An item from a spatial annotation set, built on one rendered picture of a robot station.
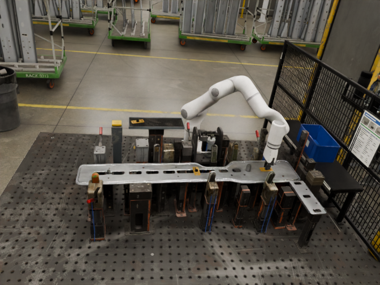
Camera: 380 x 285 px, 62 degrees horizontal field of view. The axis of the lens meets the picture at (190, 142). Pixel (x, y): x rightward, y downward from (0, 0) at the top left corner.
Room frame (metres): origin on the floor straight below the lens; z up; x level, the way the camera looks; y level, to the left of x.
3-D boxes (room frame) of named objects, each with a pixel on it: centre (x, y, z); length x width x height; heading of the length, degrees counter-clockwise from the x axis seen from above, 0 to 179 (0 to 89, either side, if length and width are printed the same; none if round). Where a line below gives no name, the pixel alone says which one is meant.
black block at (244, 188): (1.48, -0.36, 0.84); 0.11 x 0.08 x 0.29; 13
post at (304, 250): (1.36, -0.75, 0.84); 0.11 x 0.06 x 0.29; 13
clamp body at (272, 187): (1.48, -0.50, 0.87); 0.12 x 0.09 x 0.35; 13
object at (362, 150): (1.72, -1.08, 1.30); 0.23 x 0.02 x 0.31; 13
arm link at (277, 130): (1.69, -0.52, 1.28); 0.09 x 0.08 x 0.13; 141
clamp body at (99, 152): (1.61, 0.55, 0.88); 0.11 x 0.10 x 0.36; 13
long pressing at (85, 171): (1.57, -0.04, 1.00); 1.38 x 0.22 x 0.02; 103
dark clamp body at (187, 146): (1.77, 0.02, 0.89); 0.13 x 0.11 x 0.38; 13
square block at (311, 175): (1.63, -0.81, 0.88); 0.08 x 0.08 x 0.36; 13
